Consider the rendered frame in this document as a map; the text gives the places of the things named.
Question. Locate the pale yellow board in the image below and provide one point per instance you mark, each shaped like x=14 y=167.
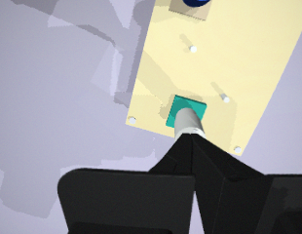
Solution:
x=209 y=67

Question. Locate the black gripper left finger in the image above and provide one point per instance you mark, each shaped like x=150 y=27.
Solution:
x=161 y=197

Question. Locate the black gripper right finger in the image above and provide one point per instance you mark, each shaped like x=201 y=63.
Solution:
x=234 y=198

